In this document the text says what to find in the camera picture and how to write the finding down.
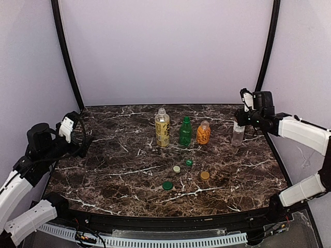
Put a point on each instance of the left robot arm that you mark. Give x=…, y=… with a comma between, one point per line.
x=45, y=148

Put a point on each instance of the yellow tea bottle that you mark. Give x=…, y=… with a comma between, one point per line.
x=162, y=124

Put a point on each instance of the left black frame post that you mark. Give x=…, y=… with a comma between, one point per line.
x=65, y=53

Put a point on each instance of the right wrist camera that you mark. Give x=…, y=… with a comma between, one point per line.
x=247, y=99

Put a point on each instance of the green plastic bottle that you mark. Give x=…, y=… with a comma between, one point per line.
x=185, y=132

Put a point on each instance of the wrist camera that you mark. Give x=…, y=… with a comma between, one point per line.
x=66, y=128
x=247, y=99

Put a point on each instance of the pale green bottle cap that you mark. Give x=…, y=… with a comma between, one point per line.
x=176, y=169

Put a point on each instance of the white slotted cable duct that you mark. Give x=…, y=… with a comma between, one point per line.
x=129, y=238

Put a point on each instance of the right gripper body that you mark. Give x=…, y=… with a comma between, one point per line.
x=241, y=117

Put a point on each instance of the gold coffee bottle cap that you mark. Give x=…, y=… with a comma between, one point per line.
x=204, y=175

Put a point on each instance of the right black frame post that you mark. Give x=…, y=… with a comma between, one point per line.
x=269, y=44

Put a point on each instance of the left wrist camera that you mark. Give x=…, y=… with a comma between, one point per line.
x=66, y=128

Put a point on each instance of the orange juice bottle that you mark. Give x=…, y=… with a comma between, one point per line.
x=203, y=133

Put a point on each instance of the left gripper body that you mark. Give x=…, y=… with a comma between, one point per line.
x=84, y=142

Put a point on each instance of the black frame post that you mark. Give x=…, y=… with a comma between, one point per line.
x=65, y=53
x=269, y=44

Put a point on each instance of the black front rail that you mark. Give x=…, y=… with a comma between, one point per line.
x=247, y=220

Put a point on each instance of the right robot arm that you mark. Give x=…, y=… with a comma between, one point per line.
x=259, y=112

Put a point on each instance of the dark green juice cap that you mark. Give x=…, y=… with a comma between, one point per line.
x=167, y=185

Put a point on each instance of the brown coffee bottle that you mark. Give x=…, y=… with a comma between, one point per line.
x=238, y=134

